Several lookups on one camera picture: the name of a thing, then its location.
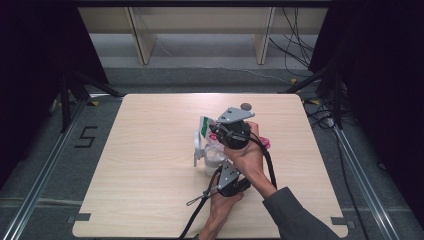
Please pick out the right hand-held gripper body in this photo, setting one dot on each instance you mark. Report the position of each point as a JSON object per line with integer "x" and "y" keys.
{"x": 235, "y": 133}

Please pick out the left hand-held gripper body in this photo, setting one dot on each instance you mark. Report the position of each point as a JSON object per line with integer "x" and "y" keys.
{"x": 229, "y": 176}

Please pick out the clear container with grey lid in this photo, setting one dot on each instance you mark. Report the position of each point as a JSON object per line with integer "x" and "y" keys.
{"x": 211, "y": 158}

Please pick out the pink and white plastic bag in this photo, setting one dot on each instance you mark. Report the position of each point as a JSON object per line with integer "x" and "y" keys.
{"x": 206, "y": 126}

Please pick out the person's right hand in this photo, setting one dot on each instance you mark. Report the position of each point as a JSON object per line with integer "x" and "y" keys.
{"x": 248, "y": 160}

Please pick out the person's left hand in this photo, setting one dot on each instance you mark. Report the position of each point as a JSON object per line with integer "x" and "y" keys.
{"x": 223, "y": 206}

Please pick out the black zip tie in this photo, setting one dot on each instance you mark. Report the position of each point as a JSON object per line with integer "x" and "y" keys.
{"x": 196, "y": 200}

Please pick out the yellow tape piece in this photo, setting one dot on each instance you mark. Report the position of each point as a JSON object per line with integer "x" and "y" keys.
{"x": 314, "y": 101}
{"x": 95, "y": 103}
{"x": 293, "y": 81}

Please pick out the black metal stand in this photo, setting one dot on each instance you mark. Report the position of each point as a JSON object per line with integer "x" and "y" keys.
{"x": 71, "y": 90}
{"x": 333, "y": 86}

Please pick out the black curtain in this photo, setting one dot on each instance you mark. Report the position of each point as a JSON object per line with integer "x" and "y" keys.
{"x": 30, "y": 66}
{"x": 386, "y": 83}

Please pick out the grey table bracket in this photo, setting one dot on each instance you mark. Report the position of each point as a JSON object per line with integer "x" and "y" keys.
{"x": 80, "y": 218}
{"x": 341, "y": 222}

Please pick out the metal floor rail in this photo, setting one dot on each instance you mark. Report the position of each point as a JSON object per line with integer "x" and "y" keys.
{"x": 40, "y": 180}
{"x": 363, "y": 180}

